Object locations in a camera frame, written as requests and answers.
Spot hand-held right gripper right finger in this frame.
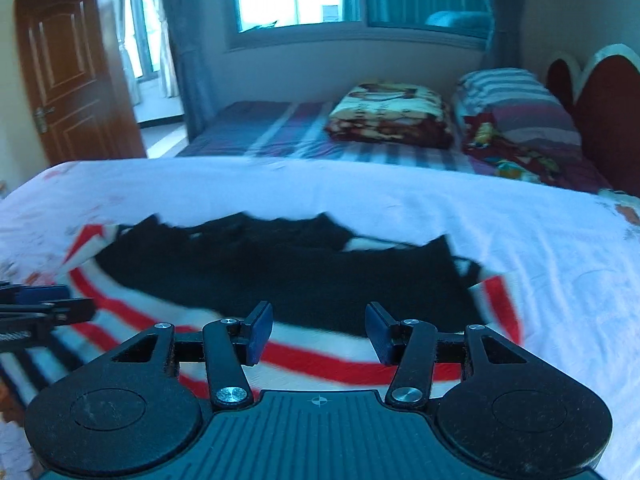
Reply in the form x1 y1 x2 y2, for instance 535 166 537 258
365 302 530 407

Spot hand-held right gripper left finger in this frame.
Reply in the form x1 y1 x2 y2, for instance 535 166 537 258
109 301 274 410

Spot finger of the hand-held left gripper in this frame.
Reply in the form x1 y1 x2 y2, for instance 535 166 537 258
0 297 96 330
0 282 72 307

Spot striped knit sweater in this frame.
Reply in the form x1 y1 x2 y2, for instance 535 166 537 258
0 212 527 411

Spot floral bed sheet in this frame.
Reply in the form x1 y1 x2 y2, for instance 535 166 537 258
0 157 640 480

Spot bed with striped sheet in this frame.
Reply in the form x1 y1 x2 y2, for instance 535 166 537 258
175 100 612 194

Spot folded printed blanket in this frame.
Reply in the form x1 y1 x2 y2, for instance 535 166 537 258
324 81 459 150

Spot red printed cloth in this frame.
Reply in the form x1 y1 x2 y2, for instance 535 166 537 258
462 112 565 182

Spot brown wooden door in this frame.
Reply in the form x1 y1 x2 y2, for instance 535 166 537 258
14 0 149 167

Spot striped pillow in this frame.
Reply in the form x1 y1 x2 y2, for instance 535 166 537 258
452 67 582 149

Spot white sheer curtain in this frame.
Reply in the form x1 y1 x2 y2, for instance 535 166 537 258
154 0 182 99

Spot grey curtain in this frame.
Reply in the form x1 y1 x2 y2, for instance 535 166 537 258
482 0 527 69
157 0 219 142

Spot red scalloped headboard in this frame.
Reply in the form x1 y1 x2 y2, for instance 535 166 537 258
545 42 640 199

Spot metal door handle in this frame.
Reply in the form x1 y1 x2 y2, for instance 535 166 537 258
33 106 57 136

